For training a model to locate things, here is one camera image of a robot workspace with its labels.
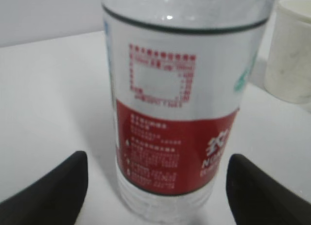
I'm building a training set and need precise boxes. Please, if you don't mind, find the Nongfu Spring water bottle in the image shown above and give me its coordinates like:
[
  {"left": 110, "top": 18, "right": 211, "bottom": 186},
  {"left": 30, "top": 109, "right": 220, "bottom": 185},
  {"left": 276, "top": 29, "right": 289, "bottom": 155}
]
[{"left": 102, "top": 0, "right": 276, "bottom": 225}]

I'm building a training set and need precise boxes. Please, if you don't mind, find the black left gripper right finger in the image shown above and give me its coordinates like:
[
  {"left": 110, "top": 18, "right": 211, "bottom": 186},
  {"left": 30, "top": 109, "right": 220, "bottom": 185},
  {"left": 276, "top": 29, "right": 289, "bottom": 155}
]
[{"left": 226, "top": 154, "right": 311, "bottom": 225}]

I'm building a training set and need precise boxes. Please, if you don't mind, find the white paper cup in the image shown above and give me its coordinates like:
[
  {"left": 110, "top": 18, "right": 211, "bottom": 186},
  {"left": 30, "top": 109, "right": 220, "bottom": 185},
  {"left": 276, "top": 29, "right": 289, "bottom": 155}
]
[{"left": 264, "top": 0, "right": 311, "bottom": 104}]

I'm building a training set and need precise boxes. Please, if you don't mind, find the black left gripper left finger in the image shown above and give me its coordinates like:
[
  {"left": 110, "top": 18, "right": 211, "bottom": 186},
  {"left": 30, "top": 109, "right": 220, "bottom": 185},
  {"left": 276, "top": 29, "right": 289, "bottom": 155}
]
[{"left": 0, "top": 151, "right": 87, "bottom": 225}]

